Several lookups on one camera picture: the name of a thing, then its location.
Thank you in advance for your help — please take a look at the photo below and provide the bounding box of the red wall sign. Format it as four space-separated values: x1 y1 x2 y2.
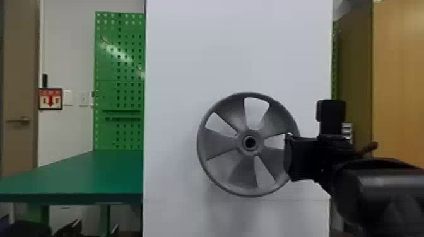
37 87 64 111

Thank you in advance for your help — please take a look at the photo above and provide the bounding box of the white wall switch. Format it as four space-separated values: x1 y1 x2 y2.
62 90 74 107
78 91 90 108

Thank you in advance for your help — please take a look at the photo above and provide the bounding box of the brown door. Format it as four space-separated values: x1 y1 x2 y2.
0 0 41 178

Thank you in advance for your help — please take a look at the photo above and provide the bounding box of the grey wheel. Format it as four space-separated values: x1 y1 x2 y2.
196 91 301 199

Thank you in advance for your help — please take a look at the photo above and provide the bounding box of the white panel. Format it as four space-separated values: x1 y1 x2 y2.
143 0 334 237

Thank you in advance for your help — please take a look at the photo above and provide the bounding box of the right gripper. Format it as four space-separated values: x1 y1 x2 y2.
283 133 358 185

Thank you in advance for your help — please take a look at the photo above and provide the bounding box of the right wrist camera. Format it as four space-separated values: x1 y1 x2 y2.
315 98 347 136

